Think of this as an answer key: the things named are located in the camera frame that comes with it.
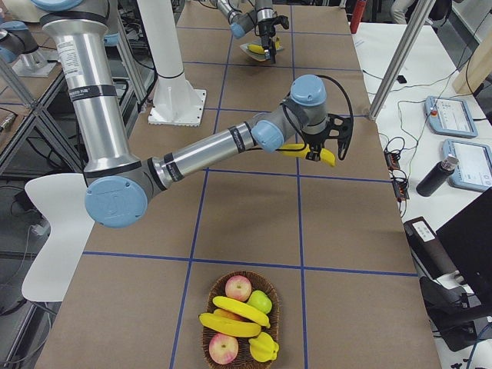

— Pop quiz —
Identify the right black braided cable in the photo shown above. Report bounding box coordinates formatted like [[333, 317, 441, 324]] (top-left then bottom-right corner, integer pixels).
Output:
[[280, 75, 354, 155]]

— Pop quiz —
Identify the orange circuit board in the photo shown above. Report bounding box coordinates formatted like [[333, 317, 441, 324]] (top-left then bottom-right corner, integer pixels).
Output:
[[384, 151, 401, 171], [391, 177, 409, 201]]

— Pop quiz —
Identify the red apple front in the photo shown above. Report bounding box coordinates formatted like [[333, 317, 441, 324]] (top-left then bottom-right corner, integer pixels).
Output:
[[208, 333, 239, 365]]

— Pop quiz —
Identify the black monitor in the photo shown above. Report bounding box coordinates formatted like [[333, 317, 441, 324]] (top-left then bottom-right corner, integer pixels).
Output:
[[437, 189, 491, 302]]

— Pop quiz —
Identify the brown wicker basket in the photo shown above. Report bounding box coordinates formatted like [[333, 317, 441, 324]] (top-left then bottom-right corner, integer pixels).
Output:
[[198, 271, 280, 368]]

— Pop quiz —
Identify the teach pendant far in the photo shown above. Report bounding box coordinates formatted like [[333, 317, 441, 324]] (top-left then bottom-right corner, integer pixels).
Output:
[[424, 96, 478, 138]]

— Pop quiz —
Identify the aluminium frame post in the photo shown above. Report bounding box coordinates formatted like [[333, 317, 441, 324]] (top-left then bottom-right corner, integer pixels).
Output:
[[368, 0, 435, 121]]

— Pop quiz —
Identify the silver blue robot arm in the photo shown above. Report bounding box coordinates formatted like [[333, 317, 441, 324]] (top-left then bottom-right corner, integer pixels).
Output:
[[35, 1, 335, 228], [208, 0, 289, 64]]

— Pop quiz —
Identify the teach pendant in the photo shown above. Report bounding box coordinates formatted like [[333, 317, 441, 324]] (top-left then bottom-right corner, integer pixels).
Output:
[[442, 138, 491, 192], [424, 96, 478, 138]]

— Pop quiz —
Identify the wooden board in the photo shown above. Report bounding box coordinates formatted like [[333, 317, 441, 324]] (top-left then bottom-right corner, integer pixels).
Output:
[[453, 32, 492, 95]]

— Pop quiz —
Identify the teach pendant near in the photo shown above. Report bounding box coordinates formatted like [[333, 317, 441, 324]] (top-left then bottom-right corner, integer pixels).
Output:
[[442, 138, 491, 192]]

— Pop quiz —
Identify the white camera stand pillar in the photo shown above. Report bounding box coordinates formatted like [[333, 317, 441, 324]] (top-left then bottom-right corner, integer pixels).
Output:
[[138, 0, 207, 126]]

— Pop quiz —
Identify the orange circuit board near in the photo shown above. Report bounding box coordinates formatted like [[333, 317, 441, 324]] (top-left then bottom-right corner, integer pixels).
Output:
[[391, 177, 409, 201]]

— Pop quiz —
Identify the long yellow banana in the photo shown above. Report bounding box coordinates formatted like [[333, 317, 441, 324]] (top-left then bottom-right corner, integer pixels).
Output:
[[247, 43, 265, 55]]

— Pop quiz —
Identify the black water bottle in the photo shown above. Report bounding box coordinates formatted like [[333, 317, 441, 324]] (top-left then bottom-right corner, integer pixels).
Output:
[[416, 154, 459, 197]]

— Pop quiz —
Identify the grey square plate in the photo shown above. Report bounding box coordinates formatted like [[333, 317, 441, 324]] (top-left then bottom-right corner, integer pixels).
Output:
[[240, 36, 284, 62]]

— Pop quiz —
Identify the green apple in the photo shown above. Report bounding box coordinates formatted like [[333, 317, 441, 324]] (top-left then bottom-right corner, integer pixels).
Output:
[[247, 290, 273, 314]]

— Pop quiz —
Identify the white chair seat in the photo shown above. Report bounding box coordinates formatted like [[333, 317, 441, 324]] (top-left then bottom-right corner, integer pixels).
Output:
[[22, 173, 95, 303]]

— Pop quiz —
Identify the red apple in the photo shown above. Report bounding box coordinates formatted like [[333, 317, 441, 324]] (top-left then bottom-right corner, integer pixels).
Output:
[[224, 275, 252, 302], [208, 333, 239, 365]]

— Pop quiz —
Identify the orange circuit board far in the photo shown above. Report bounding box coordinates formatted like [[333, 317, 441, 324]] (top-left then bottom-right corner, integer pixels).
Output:
[[384, 151, 401, 171]]

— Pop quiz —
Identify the yellow starfruit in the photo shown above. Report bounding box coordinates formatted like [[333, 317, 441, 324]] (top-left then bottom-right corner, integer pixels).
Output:
[[248, 331, 279, 362]]

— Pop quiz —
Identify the black label printer box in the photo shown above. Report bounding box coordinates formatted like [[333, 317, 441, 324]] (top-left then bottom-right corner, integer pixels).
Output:
[[404, 217, 457, 279]]

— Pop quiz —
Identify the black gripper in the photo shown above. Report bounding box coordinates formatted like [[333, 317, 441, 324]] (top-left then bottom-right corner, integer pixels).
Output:
[[258, 17, 277, 64], [303, 132, 331, 161]]

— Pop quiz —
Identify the red fire extinguisher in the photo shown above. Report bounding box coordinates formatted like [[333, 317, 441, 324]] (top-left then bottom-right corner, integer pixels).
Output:
[[350, 0, 367, 35]]

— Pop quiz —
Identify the red apple back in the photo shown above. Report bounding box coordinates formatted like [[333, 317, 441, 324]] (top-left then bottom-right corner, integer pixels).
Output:
[[224, 275, 252, 302]]

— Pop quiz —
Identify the yellow banana top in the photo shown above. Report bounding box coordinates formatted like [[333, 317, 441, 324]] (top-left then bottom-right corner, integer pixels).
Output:
[[212, 296, 271, 328]]

